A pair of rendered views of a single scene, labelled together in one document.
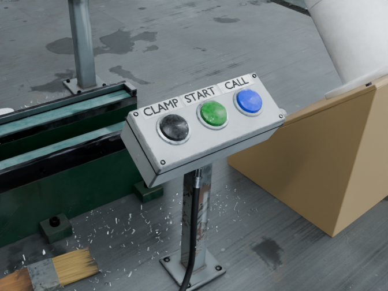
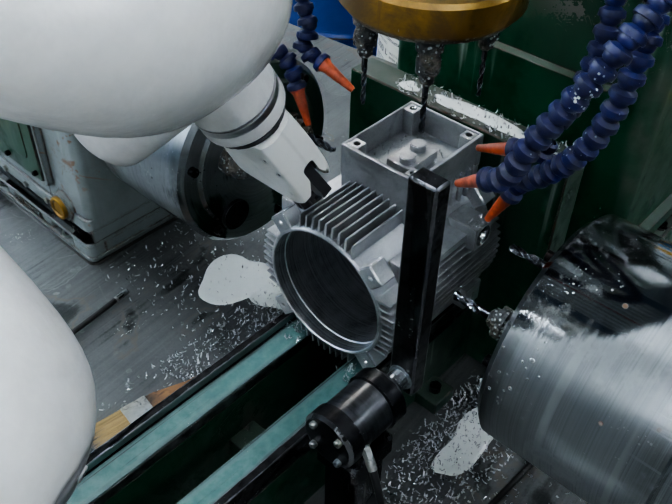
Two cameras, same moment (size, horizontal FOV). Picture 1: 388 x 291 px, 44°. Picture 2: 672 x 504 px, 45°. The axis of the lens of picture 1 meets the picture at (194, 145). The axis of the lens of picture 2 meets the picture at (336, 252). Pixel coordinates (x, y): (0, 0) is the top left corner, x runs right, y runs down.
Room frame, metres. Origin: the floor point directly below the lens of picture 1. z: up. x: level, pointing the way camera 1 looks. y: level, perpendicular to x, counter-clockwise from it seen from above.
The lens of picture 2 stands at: (1.07, 0.31, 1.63)
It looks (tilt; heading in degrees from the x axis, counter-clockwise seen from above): 42 degrees down; 169
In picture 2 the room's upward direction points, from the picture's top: 1 degrees clockwise
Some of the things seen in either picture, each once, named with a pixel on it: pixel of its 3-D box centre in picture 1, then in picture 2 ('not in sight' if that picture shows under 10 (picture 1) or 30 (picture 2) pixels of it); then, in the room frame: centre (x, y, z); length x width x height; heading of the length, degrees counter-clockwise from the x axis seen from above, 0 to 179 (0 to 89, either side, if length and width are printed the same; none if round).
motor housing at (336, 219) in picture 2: not in sight; (382, 248); (0.39, 0.50, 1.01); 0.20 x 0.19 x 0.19; 127
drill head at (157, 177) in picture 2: not in sight; (185, 110); (0.10, 0.29, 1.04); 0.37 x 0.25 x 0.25; 37
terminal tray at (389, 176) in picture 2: not in sight; (410, 166); (0.37, 0.53, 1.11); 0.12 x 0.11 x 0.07; 127
